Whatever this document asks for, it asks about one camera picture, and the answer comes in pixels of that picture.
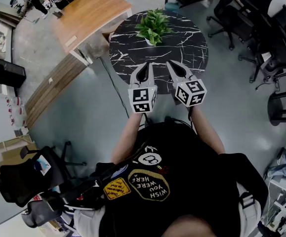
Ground black floor cable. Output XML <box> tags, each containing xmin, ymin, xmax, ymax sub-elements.
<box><xmin>97</xmin><ymin>56</ymin><xmax>130</xmax><ymax>119</ymax></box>

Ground hand-held gripper cable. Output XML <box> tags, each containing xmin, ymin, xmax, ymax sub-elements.
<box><xmin>139</xmin><ymin>112</ymin><xmax>154</xmax><ymax>128</ymax></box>
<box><xmin>187</xmin><ymin>106</ymin><xmax>198</xmax><ymax>134</ymax></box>

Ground black box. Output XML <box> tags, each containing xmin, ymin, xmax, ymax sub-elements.
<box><xmin>0</xmin><ymin>57</ymin><xmax>27</xmax><ymax>89</ymax></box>

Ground black mesh office chair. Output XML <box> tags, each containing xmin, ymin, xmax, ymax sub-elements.
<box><xmin>0</xmin><ymin>141</ymin><xmax>88</xmax><ymax>208</ymax></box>

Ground white shelf unit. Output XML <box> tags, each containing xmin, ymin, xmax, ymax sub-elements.
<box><xmin>263</xmin><ymin>171</ymin><xmax>286</xmax><ymax>237</ymax></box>

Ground curved wooden desk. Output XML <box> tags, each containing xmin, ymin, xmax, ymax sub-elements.
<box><xmin>25</xmin><ymin>0</ymin><xmax>133</xmax><ymax>129</ymax></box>

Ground right hand-held gripper cable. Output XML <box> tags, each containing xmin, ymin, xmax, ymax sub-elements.
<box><xmin>187</xmin><ymin>106</ymin><xmax>198</xmax><ymax>134</ymax></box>

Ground flat cardboard boxes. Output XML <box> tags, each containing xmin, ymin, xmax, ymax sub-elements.
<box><xmin>0</xmin><ymin>134</ymin><xmax>39</xmax><ymax>197</ymax></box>

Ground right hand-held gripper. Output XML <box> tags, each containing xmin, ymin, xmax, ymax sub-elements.
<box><xmin>165</xmin><ymin>59</ymin><xmax>207</xmax><ymax>108</ymax></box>

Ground pack of water bottles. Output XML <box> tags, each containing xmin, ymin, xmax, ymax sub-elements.
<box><xmin>5</xmin><ymin>96</ymin><xmax>28</xmax><ymax>128</ymax></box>

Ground person's right forearm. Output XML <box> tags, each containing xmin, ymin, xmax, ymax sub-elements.
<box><xmin>191</xmin><ymin>105</ymin><xmax>226</xmax><ymax>155</ymax></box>

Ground left hand-held gripper cable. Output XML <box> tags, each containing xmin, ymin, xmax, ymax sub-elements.
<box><xmin>139</xmin><ymin>112</ymin><xmax>154</xmax><ymax>128</ymax></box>

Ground round black marble table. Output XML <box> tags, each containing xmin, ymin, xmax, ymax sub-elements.
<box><xmin>109</xmin><ymin>9</ymin><xmax>209</xmax><ymax>95</ymax></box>

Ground person's left forearm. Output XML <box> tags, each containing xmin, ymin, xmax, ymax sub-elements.
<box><xmin>110</xmin><ymin>111</ymin><xmax>143</xmax><ymax>165</ymax></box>

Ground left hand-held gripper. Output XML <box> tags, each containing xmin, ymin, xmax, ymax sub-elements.
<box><xmin>127</xmin><ymin>62</ymin><xmax>158</xmax><ymax>114</ymax></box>

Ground person's black printed t-shirt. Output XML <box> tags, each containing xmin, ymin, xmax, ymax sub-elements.
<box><xmin>93</xmin><ymin>122</ymin><xmax>269</xmax><ymax>237</ymax></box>

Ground white shoulder strap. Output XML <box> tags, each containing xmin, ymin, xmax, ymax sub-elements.
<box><xmin>236</xmin><ymin>181</ymin><xmax>262</xmax><ymax>237</ymax></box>
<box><xmin>73</xmin><ymin>206</ymin><xmax>106</xmax><ymax>237</ymax></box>

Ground black round stool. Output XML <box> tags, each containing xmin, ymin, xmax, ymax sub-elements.
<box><xmin>267</xmin><ymin>90</ymin><xmax>286</xmax><ymax>127</ymax></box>

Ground grey chair headrest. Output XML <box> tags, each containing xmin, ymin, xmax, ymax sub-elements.
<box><xmin>21</xmin><ymin>198</ymin><xmax>65</xmax><ymax>229</ymax></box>

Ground small pale wooden block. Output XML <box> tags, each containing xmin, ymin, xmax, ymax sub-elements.
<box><xmin>64</xmin><ymin>35</ymin><xmax>78</xmax><ymax>47</ymax></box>

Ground green potted plant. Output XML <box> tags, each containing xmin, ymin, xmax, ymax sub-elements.
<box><xmin>134</xmin><ymin>8</ymin><xmax>174</xmax><ymax>47</ymax></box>

